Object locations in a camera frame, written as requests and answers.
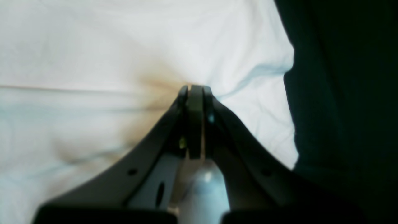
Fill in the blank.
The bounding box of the pink T-shirt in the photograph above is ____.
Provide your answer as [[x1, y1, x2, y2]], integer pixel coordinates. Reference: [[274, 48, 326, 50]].
[[0, 0, 299, 224]]

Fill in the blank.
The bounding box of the black table cloth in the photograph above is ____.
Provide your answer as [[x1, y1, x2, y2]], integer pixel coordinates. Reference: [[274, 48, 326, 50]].
[[275, 0, 398, 224]]

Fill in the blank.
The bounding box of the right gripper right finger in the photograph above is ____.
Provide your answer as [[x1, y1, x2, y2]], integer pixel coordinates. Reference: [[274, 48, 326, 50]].
[[204, 86, 366, 224]]

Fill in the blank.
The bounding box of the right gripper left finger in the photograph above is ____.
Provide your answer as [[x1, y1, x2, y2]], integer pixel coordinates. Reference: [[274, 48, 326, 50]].
[[34, 86, 204, 224]]

